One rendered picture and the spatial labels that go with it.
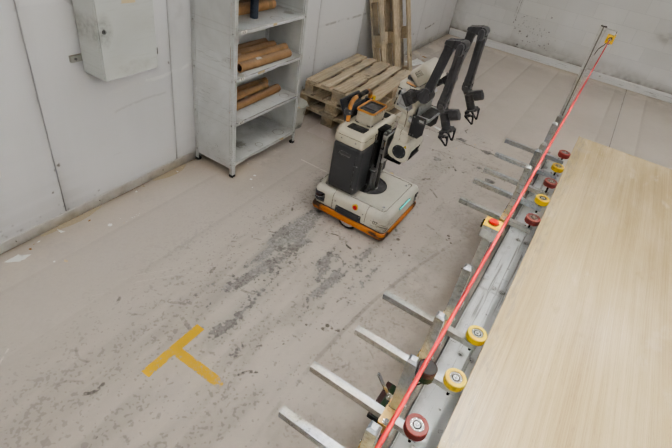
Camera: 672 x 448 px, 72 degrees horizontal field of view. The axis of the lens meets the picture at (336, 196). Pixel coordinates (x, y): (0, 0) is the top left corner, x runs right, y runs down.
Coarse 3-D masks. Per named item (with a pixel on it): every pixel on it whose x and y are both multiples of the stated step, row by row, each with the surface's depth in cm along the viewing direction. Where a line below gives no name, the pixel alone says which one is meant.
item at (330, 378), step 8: (312, 368) 169; (320, 368) 169; (320, 376) 168; (328, 376) 167; (336, 376) 167; (336, 384) 165; (344, 384) 165; (344, 392) 164; (352, 392) 163; (360, 392) 164; (352, 400) 164; (360, 400) 161; (368, 400) 162; (368, 408) 161; (376, 408) 160; (384, 408) 160; (376, 416) 160; (400, 424) 156; (400, 432) 157
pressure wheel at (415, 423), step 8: (408, 416) 154; (416, 416) 154; (408, 424) 152; (416, 424) 152; (424, 424) 153; (408, 432) 150; (416, 432) 150; (424, 432) 150; (408, 440) 158; (416, 440) 151
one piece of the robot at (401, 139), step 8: (408, 80) 311; (400, 88) 310; (408, 88) 307; (416, 88) 305; (416, 104) 310; (408, 112) 321; (416, 112) 318; (400, 120) 329; (400, 128) 328; (408, 128) 329; (400, 136) 329; (408, 136) 326; (392, 144) 336; (400, 144) 332; (408, 144) 330; (416, 144) 336; (392, 152) 339; (400, 152) 335; (408, 152) 332; (400, 160) 338
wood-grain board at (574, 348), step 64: (576, 192) 290; (640, 192) 302; (576, 256) 238; (640, 256) 246; (512, 320) 196; (576, 320) 201; (640, 320) 207; (512, 384) 171; (576, 384) 175; (640, 384) 179
